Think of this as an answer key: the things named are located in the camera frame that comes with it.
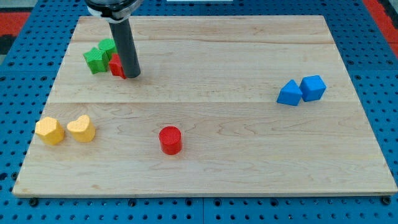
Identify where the red cylinder block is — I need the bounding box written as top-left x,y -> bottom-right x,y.
159,126 -> 182,155

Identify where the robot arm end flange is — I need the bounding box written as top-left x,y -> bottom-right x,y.
85,0 -> 144,24

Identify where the red star block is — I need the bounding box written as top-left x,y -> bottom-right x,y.
108,54 -> 126,79

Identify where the green star block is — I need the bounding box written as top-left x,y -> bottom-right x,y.
83,47 -> 109,74

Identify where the wooden board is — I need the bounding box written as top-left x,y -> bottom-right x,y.
13,16 -> 397,198

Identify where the blue triangle block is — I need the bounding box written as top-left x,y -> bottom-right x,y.
277,80 -> 303,106

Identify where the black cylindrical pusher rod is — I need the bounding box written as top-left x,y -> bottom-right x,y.
109,19 -> 141,78

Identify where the green cylinder block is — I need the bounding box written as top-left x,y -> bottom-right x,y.
98,39 -> 118,60

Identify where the blue cube block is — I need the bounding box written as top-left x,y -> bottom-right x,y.
299,75 -> 326,102

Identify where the yellow heart block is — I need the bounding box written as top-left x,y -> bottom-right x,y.
67,114 -> 96,142

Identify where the yellow hexagon block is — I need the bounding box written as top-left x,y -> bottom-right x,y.
35,117 -> 65,145

